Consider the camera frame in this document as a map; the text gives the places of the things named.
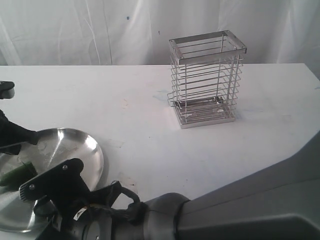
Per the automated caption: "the white backdrop curtain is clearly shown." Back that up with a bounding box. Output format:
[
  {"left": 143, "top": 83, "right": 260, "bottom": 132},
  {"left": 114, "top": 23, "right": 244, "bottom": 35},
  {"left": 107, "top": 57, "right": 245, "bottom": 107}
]
[{"left": 0, "top": 0, "right": 320, "bottom": 71}]

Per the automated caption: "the green cucumber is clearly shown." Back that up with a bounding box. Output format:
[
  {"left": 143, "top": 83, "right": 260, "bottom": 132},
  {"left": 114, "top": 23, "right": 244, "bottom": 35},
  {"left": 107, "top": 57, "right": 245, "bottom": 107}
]
[{"left": 0, "top": 162, "right": 38, "bottom": 189}]

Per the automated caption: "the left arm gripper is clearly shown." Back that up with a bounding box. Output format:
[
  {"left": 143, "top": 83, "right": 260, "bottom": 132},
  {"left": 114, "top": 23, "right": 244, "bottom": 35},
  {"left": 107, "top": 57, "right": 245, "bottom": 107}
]
[{"left": 0, "top": 110, "right": 39, "bottom": 155}]

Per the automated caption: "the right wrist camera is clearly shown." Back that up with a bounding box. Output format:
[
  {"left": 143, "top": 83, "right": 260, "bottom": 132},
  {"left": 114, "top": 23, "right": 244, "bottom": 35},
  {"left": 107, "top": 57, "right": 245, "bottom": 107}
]
[{"left": 19, "top": 158, "right": 90, "bottom": 202}]

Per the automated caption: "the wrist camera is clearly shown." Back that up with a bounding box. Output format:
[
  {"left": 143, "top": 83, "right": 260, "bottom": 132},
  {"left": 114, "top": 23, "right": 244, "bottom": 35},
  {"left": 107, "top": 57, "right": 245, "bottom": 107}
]
[
  {"left": 0, "top": 81, "right": 15, "bottom": 100},
  {"left": 19, "top": 158, "right": 90, "bottom": 202}
]

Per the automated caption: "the round steel plate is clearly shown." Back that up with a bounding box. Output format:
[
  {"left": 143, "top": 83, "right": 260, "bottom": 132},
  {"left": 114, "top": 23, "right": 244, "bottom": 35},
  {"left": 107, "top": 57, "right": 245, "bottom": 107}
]
[{"left": 0, "top": 128, "right": 105, "bottom": 233}]

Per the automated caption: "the black handled knife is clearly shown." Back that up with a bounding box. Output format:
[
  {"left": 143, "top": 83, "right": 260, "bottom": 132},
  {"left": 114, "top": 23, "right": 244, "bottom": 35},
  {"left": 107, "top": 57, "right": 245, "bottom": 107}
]
[{"left": 0, "top": 142, "right": 25, "bottom": 149}]

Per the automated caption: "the wire cutlery holder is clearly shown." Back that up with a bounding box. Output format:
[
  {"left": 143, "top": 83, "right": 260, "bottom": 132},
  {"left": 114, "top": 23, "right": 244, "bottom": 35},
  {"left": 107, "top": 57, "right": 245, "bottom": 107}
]
[{"left": 167, "top": 30, "right": 247, "bottom": 129}]

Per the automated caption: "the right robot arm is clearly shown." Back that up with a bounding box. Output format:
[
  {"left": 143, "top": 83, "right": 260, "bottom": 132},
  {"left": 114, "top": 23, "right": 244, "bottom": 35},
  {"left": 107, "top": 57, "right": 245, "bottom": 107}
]
[{"left": 29, "top": 134, "right": 320, "bottom": 240}]

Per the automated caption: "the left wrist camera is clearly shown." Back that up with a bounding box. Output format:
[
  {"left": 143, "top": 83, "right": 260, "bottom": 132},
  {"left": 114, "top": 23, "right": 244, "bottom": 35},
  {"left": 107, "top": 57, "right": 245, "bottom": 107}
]
[{"left": 0, "top": 81, "right": 15, "bottom": 100}]

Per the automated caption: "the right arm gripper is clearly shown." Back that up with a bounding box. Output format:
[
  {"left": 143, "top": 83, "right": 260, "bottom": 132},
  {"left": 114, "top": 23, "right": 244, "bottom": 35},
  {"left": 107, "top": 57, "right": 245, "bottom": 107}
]
[{"left": 33, "top": 199, "right": 87, "bottom": 240}]

